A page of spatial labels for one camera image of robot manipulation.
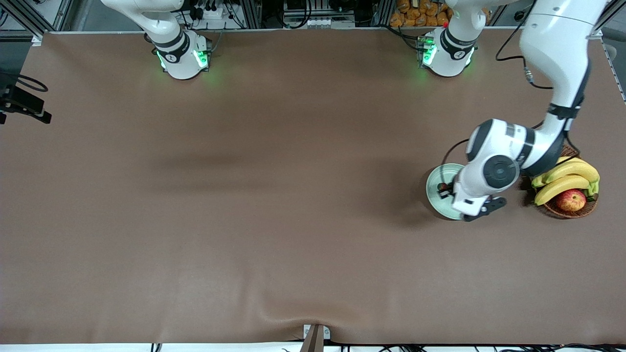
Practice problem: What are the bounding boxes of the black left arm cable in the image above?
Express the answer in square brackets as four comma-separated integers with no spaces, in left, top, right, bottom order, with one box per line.
[443,0,580,169]

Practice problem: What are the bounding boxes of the red apple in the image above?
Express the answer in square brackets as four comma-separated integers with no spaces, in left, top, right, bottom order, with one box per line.
[556,189,587,212]

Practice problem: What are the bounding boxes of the yellow banana bunch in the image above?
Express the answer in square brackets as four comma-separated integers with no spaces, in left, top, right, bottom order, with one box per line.
[531,157,601,206]

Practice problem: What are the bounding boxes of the pale green round plate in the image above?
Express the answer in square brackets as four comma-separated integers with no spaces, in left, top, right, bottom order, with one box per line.
[425,163,465,220]

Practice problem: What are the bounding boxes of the white power strip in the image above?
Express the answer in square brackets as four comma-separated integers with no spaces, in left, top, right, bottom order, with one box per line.
[196,4,224,21]

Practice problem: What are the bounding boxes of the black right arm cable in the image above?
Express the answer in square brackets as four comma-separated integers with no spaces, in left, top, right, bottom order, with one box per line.
[15,75,48,92]

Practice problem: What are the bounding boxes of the brown table mat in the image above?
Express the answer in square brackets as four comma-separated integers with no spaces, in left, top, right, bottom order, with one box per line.
[0,27,626,345]

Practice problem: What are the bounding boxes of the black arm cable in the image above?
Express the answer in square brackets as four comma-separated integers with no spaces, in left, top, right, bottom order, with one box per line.
[443,0,580,169]
[15,75,48,92]

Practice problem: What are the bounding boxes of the orange snack bag pile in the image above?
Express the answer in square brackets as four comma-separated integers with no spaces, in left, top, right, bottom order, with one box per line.
[390,0,453,28]

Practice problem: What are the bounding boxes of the brown wicker basket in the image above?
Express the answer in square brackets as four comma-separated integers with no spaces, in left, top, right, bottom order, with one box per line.
[531,145,598,219]

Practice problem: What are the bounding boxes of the aluminium frame profile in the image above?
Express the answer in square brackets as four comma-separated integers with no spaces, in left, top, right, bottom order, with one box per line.
[587,0,626,40]
[0,0,74,45]

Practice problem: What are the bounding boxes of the white terminal strip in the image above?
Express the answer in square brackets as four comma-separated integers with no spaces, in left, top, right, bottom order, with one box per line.
[302,18,356,28]

